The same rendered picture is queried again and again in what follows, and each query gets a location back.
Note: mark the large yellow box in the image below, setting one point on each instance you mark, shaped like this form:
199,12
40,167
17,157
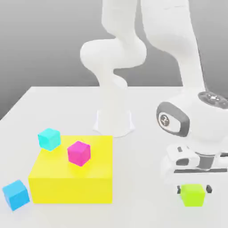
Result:
71,185

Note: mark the small cyan cube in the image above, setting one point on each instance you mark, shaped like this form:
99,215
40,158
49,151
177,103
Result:
49,139

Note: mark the small blue cube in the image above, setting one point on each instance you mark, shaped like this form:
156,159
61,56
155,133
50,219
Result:
16,195

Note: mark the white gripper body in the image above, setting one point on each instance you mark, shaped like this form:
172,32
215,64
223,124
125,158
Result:
192,178

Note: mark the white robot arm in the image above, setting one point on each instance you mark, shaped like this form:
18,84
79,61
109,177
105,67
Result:
114,53

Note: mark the small green cube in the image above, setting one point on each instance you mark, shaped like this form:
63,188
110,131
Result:
193,196

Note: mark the small magenta cube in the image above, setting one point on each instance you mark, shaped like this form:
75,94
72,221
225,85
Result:
78,154

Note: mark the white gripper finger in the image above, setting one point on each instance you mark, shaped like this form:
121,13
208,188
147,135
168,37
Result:
178,189
208,189

